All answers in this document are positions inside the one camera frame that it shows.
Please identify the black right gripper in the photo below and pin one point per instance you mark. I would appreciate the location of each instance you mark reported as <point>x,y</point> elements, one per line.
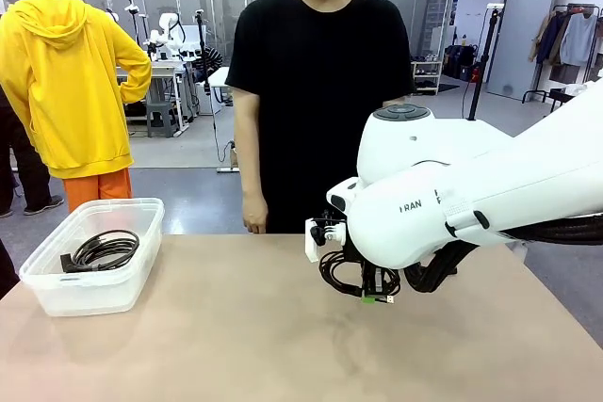
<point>358,261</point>

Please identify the person's right forearm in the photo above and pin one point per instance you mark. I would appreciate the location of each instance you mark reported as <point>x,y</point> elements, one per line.
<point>254,171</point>

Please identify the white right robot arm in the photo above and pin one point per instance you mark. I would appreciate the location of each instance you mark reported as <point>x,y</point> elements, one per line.
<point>400,232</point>

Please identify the person's right hand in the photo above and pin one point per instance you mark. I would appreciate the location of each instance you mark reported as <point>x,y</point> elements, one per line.
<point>255,218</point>

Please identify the white table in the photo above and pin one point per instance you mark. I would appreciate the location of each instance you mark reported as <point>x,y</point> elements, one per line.
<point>471,126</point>

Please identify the person in black T-shirt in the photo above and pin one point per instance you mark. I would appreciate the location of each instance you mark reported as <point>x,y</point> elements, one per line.
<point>320,91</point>

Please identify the white shoe rack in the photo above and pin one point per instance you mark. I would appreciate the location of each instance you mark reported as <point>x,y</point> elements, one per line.
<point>426,77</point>

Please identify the black bags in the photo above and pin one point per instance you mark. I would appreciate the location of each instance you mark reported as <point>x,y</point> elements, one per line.
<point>459,63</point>

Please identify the black utility cart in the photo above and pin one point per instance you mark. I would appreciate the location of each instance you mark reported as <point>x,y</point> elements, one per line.
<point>563,98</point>

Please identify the grey step stool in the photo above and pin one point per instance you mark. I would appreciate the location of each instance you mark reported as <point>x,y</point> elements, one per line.
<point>161,117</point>

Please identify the person in striped shirt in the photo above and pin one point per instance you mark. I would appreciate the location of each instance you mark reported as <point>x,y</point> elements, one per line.
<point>213,60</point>

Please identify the clear plastic storage bin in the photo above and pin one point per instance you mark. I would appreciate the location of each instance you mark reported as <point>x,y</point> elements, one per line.
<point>94,294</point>

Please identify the white robot workbench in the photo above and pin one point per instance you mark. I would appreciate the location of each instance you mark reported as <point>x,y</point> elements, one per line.
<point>176,72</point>

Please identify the orange shorts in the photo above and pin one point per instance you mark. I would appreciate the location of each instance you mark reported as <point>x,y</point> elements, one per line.
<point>99,188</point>

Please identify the beige coat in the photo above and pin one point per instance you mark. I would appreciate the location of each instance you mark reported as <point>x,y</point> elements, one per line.
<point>542,35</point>

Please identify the dark navy garment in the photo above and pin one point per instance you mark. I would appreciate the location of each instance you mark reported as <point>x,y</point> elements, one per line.
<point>553,39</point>

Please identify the grey sleeveless top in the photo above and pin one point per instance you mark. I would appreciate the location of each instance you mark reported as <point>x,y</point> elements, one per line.
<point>578,39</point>

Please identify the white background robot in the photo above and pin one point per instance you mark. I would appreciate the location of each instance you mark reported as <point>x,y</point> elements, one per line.
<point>168,27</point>

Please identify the black clothes rack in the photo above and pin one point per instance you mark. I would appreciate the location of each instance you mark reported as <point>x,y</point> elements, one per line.
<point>577,7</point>

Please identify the yellow hoodie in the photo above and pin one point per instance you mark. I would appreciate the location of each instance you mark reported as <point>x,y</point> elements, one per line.
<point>70,91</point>

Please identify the person in black trousers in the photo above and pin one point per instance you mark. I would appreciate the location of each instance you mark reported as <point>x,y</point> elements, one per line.
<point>28,162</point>

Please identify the black bulky object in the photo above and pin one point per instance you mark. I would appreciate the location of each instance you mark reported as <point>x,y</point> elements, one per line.
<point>7,270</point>

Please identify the right wrist camera assembly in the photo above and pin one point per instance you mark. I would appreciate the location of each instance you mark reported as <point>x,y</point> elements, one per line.
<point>312,242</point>

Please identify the black camera tripod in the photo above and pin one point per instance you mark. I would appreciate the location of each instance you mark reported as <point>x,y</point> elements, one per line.
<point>203,53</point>

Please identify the tripod with white camera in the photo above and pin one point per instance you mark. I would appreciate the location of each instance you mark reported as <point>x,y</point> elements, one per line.
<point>132,9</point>

